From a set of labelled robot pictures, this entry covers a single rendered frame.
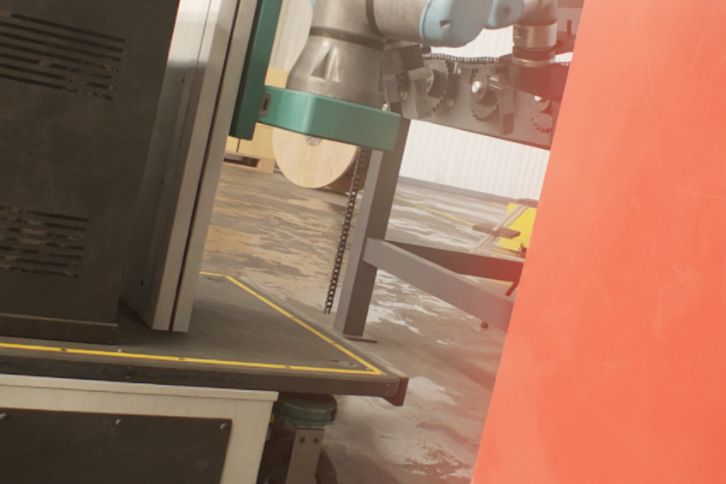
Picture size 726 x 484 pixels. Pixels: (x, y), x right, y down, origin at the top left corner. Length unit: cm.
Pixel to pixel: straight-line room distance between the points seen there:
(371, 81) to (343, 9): 11
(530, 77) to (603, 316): 141
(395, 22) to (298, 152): 801
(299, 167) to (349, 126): 795
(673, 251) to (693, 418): 5
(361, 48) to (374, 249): 179
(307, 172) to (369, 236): 608
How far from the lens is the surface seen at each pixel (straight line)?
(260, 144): 1014
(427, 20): 140
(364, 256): 327
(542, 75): 172
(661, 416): 32
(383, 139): 149
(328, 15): 149
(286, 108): 148
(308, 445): 162
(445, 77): 295
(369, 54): 149
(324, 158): 923
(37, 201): 137
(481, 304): 266
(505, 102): 183
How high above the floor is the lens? 70
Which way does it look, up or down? 4 degrees down
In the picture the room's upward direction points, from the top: 13 degrees clockwise
